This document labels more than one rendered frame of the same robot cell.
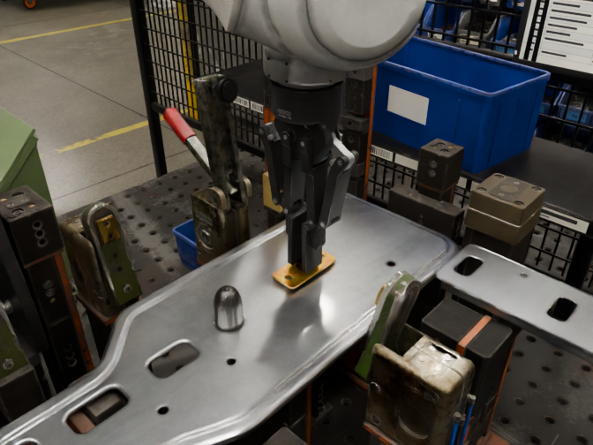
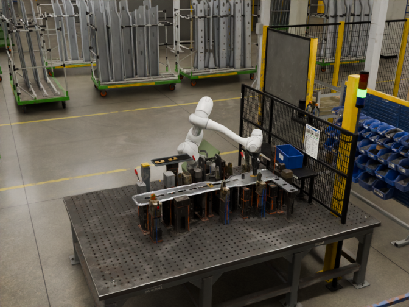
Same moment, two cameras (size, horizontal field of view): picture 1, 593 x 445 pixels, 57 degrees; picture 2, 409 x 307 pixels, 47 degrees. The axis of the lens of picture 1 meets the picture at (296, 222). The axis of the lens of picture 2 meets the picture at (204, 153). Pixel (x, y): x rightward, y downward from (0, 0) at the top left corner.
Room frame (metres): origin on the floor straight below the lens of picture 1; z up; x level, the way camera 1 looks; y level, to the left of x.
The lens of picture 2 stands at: (-3.36, -0.98, 2.88)
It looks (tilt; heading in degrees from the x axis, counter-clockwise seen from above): 22 degrees down; 21
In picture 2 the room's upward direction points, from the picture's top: 1 degrees clockwise
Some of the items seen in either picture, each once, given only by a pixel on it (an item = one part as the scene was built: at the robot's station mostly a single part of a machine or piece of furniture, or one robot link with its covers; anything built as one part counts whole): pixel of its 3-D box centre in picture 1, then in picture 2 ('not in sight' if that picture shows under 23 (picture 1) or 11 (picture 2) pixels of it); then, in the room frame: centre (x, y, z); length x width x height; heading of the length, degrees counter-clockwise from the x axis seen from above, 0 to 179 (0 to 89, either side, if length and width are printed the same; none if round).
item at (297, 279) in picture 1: (304, 264); not in sight; (0.55, -0.01, 1.01); 0.08 x 0.04 x 0.01; 137
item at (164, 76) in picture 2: not in sight; (134, 52); (6.23, 4.39, 0.88); 1.91 x 1.00 x 1.76; 132
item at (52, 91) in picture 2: not in sight; (34, 59); (4.60, 5.87, 0.88); 1.91 x 1.00 x 1.76; 46
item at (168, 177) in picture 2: not in sight; (169, 194); (0.09, 0.66, 0.90); 0.13 x 0.10 x 0.41; 47
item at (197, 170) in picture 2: not in sight; (197, 187); (0.33, 0.48, 0.89); 0.13 x 0.11 x 0.38; 47
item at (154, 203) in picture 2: not in sight; (156, 220); (-0.34, 0.58, 0.88); 0.15 x 0.11 x 0.36; 47
